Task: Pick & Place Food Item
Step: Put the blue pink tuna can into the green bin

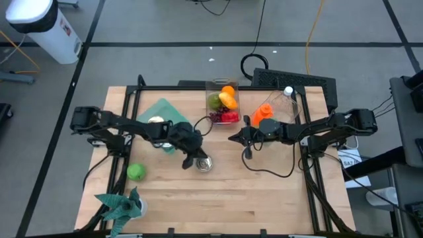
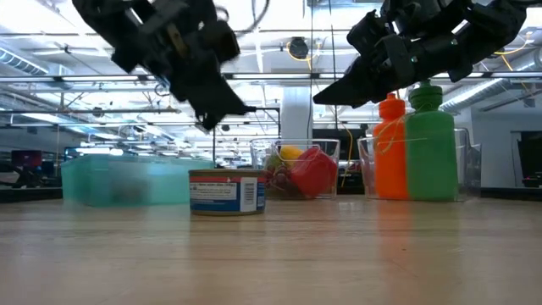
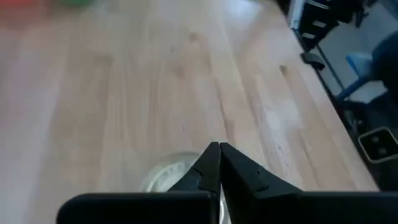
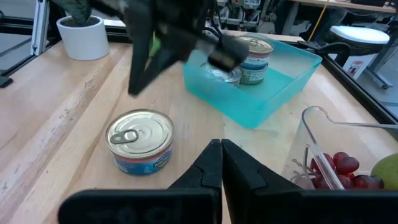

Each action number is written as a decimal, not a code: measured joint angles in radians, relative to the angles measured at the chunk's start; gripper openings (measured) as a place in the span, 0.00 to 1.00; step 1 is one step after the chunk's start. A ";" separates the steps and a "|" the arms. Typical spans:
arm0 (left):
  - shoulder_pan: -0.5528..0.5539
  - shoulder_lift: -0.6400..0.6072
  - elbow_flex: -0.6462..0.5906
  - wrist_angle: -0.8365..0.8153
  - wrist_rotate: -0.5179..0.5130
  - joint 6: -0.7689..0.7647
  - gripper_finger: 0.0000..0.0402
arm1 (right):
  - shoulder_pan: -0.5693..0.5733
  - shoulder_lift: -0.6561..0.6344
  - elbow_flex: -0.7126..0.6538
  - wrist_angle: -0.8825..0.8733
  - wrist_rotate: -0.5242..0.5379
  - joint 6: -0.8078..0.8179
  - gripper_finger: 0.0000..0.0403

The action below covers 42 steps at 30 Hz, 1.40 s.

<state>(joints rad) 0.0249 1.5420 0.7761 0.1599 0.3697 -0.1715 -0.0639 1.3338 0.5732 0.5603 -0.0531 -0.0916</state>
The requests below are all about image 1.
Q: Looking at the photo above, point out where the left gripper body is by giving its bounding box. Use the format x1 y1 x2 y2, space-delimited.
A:
165 121 204 171

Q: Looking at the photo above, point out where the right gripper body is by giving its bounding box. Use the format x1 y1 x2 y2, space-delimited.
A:
243 114 264 161

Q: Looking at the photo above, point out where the blue label salmon can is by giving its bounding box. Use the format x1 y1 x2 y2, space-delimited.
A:
195 155 214 173

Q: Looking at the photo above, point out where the red bell pepper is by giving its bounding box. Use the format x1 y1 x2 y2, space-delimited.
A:
220 110 241 124

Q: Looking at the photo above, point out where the orange plastic bottle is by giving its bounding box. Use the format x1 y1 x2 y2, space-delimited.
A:
251 103 274 127

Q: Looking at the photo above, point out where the red grapes bunch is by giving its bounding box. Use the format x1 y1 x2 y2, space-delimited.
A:
208 107 229 124

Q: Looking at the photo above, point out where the dark green pear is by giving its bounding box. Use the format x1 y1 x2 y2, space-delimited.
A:
207 93 223 112

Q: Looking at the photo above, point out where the orange fruit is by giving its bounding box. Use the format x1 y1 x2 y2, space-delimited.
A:
221 85 237 99

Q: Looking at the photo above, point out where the clear water bottle white cap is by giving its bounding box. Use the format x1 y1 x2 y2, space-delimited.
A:
267 86 295 115

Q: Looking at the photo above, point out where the teal cutting mat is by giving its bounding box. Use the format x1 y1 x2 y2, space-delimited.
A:
137 98 190 155

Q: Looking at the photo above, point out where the bright green apple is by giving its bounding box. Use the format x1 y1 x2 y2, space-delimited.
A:
127 163 147 182

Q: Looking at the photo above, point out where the black perforated case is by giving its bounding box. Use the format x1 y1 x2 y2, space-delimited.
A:
251 67 338 113

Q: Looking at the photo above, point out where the white plant pot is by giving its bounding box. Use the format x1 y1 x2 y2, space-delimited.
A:
137 197 149 218

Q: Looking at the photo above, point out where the teal folded cloth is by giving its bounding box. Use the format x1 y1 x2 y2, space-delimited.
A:
94 186 143 238

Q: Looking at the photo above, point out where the white printed sign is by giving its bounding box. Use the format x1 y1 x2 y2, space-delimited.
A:
337 148 371 189

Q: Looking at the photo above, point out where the black beam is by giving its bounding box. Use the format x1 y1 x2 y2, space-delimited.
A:
342 146 408 182

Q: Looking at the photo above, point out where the clear plastic container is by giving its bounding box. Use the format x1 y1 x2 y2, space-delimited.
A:
365 186 399 212

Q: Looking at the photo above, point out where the grey equipment cart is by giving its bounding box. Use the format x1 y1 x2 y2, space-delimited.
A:
389 71 423 169

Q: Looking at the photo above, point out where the dark grey cabinet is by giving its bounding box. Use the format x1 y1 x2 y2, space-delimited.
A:
389 163 423 238

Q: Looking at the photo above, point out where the white trash bin black bag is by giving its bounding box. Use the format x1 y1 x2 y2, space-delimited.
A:
5 0 83 65

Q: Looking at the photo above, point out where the grey floor stand base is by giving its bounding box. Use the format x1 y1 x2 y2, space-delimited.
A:
0 72 36 85

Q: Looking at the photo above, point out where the black object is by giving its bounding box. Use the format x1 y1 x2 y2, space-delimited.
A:
0 102 15 128

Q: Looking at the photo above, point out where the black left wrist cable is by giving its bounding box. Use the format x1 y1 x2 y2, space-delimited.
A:
193 115 213 137

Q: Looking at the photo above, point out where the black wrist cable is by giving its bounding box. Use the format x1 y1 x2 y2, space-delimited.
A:
241 145 296 177
193 115 213 137

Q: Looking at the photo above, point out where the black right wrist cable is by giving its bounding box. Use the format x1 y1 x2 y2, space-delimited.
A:
241 145 296 177

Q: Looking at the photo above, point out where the clear plastic bin with handle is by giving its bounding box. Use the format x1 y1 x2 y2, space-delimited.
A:
205 78 241 126

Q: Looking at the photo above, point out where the black aluminium table frame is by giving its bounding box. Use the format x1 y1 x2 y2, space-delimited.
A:
79 74 356 238

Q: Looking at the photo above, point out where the black coiled floor cable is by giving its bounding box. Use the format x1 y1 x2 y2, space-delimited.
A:
240 0 269 81

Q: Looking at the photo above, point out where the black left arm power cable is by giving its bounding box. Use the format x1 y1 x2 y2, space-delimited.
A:
82 153 112 191

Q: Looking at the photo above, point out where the yellow cable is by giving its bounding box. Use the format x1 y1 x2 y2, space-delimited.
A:
0 28 42 74
305 0 325 75

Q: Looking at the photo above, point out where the white cable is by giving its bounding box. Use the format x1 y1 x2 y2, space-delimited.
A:
343 134 360 150

